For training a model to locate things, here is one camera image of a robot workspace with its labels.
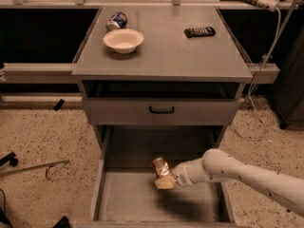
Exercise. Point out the orange soda can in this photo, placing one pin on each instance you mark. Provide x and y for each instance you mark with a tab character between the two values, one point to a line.
161	167

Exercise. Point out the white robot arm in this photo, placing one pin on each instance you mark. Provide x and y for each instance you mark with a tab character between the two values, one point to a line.
216	165

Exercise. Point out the open grey bottom drawer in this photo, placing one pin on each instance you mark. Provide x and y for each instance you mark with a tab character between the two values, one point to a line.
125	194

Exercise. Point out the black object bottom left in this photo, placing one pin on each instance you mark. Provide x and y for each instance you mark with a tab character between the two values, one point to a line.
62	223

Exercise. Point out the metal rod on floor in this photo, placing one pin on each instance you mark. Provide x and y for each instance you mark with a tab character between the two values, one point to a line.
32	168

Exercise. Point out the dark cabinet at right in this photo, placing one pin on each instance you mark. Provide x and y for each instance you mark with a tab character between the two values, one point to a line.
287	95

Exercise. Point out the black block on floor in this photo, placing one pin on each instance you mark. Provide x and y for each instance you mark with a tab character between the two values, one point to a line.
59	105

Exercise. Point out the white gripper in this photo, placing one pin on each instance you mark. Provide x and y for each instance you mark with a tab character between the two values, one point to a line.
181	174

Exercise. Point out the closed drawer with black handle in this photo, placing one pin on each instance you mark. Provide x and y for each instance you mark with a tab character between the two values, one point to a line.
159	112

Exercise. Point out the blue soda can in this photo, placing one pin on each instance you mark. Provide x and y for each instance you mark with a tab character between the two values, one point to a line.
116	21

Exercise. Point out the grey drawer cabinet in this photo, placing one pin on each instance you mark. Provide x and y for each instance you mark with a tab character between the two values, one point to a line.
167	66

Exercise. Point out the black remote control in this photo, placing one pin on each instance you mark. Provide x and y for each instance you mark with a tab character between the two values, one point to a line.
199	32

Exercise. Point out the black clamp on floor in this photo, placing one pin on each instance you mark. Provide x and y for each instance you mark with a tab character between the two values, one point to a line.
10	158

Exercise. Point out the white bowl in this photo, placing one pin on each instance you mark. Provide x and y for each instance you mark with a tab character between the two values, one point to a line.
124	40

